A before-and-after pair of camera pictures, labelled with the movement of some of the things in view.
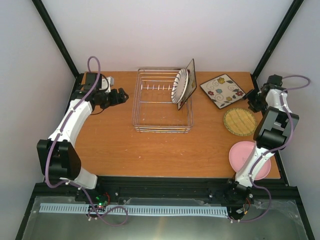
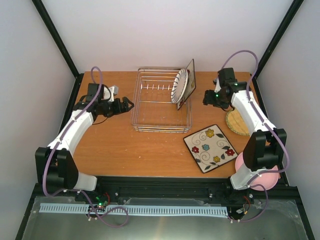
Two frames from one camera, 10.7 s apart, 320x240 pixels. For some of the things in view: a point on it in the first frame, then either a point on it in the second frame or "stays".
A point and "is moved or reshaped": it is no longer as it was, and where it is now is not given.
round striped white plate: x=179 y=85 stays
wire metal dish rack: x=153 y=110 stays
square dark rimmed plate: x=222 y=90 is moved or reshaped
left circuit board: x=103 y=200 stays
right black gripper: x=248 y=96 → x=207 y=99
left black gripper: x=116 y=101 → x=119 y=109
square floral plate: x=191 y=85 stays
